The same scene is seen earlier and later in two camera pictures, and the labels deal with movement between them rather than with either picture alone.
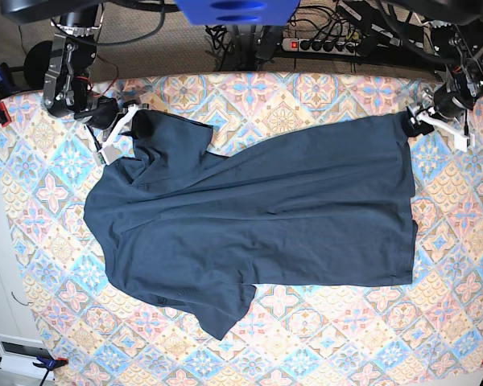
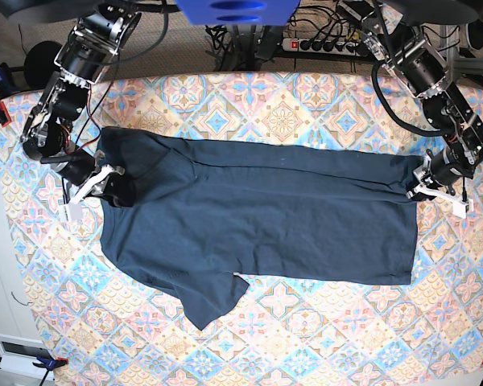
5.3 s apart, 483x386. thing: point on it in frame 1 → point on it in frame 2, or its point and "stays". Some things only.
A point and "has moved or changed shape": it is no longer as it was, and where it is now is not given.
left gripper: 103,120 → 86,176
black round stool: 37,63 stays
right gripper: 447,113 → 438,176
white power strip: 321,46 stays
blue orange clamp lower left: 48,365 stays
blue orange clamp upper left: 5,84 stays
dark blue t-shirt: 183,227 has moved or changed shape
